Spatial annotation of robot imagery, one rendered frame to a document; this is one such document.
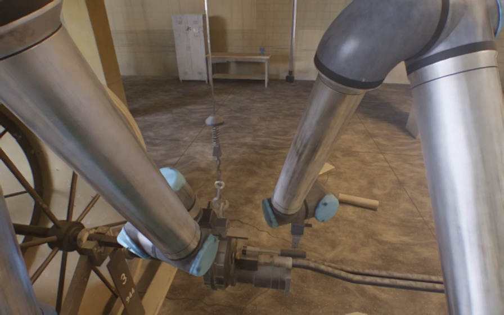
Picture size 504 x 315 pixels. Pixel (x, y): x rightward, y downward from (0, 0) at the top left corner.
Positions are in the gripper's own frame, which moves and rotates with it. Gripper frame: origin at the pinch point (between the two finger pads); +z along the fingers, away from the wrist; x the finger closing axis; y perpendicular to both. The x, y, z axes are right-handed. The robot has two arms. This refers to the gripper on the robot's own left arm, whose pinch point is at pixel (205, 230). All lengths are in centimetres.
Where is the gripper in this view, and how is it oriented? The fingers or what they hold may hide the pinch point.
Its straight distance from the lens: 95.4
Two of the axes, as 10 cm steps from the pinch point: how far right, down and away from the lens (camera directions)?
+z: 1.8, 6.1, 7.7
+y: 1.2, -7.9, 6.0
